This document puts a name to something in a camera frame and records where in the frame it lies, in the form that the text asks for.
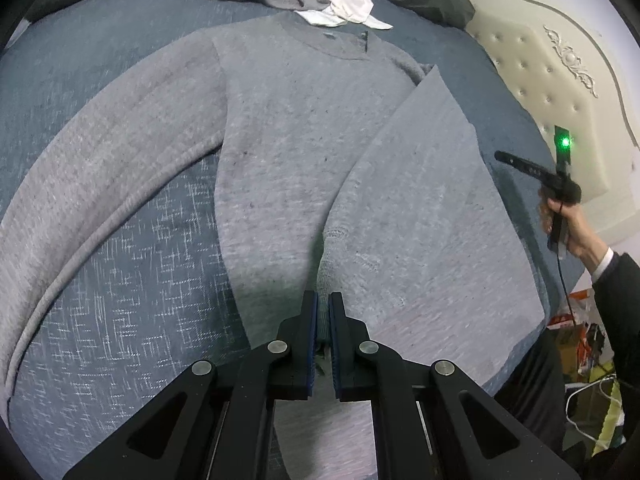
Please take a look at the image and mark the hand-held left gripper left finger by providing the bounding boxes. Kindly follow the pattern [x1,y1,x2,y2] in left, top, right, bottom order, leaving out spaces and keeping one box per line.
[62,290,319,480]

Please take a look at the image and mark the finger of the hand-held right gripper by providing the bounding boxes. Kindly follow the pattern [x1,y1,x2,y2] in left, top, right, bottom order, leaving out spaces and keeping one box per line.
[494,150,558,183]

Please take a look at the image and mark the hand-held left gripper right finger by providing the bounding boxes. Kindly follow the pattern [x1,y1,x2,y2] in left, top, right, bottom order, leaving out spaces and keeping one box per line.
[329,292,581,480]

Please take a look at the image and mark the grey knit sweater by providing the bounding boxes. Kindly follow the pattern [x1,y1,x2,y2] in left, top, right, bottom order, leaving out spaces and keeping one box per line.
[0,10,546,480]

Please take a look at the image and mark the person's right forearm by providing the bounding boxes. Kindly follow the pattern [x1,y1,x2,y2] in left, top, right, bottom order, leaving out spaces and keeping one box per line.
[585,247,640,391]

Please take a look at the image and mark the person's right hand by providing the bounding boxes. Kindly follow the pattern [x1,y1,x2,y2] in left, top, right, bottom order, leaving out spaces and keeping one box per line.
[539,195,608,281]

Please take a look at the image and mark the cream tufted headboard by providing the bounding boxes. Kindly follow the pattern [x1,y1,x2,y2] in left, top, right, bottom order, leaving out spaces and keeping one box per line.
[460,0,640,206]

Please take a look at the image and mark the bed with blue patterned sheet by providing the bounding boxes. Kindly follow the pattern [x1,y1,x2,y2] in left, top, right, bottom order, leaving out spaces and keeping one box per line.
[0,0,586,461]

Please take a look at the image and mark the person's dark trousers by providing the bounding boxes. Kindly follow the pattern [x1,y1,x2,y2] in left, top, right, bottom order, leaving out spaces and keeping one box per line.
[492,327,568,456]

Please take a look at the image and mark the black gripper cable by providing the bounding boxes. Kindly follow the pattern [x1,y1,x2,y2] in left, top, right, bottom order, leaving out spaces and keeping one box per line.
[556,247,608,351]

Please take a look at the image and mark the white cable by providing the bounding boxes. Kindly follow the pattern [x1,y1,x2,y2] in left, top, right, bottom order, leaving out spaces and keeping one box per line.
[565,377,626,443]

